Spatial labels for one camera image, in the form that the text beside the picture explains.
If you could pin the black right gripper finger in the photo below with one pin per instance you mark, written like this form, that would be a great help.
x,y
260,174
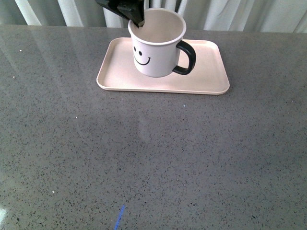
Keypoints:
x,y
128,9

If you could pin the white smiley mug black handle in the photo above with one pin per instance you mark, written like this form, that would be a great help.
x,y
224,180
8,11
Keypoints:
x,y
158,46

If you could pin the cream rectangular tray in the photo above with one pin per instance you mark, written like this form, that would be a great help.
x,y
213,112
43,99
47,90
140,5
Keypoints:
x,y
118,72

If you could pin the grey-white curtain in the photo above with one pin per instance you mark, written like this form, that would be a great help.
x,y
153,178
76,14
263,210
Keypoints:
x,y
277,16

